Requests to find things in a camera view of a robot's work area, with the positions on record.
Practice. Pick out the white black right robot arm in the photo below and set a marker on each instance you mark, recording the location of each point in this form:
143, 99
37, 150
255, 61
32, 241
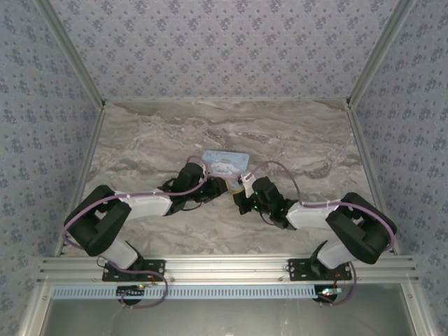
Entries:
308, 215

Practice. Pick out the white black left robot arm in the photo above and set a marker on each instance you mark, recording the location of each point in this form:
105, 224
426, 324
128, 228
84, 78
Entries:
147, 206

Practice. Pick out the small controller board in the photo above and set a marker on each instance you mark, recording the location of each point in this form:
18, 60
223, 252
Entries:
329, 293

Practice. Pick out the steel sheet panel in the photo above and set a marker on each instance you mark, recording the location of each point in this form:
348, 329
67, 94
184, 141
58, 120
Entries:
227, 318

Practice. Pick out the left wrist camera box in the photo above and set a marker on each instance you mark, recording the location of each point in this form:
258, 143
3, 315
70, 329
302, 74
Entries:
206, 172

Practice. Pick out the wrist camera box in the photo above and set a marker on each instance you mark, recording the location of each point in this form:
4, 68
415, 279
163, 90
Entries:
206, 172
247, 177

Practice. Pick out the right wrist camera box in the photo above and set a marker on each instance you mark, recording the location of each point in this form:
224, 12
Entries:
247, 177

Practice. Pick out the aluminium front rail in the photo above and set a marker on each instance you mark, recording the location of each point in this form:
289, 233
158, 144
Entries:
227, 267

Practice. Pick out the aluminium back floor rail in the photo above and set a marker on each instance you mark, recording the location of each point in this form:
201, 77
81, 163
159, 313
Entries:
227, 100

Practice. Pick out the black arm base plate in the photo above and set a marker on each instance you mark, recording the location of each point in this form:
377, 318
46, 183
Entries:
301, 269
154, 269

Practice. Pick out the aluminium side floor rail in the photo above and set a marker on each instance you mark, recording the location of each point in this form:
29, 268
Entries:
84, 175
370, 175

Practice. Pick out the aluminium corner post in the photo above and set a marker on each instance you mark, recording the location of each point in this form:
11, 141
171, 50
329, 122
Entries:
78, 59
374, 59

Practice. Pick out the aluminium lower frame rail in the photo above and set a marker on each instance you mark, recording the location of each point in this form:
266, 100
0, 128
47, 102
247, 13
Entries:
416, 311
35, 311

